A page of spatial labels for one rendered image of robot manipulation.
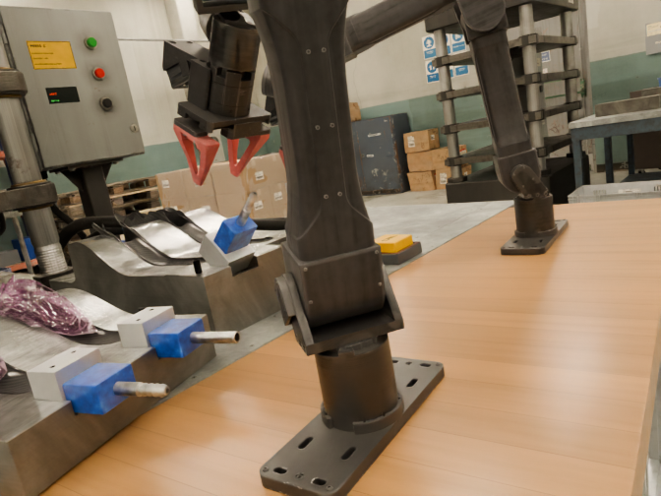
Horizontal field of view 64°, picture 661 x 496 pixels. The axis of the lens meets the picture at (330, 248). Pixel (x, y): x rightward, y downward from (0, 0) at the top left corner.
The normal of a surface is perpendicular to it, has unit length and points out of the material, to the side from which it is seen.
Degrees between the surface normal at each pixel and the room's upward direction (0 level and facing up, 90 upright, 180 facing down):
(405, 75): 90
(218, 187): 83
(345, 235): 99
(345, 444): 0
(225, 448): 0
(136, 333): 90
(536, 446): 0
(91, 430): 90
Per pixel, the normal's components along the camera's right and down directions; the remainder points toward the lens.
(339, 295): 0.31, 0.30
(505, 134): -0.27, 0.08
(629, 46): -0.62, 0.27
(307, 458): -0.17, -0.96
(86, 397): -0.38, 0.26
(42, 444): 0.91, -0.07
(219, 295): 0.76, 0.01
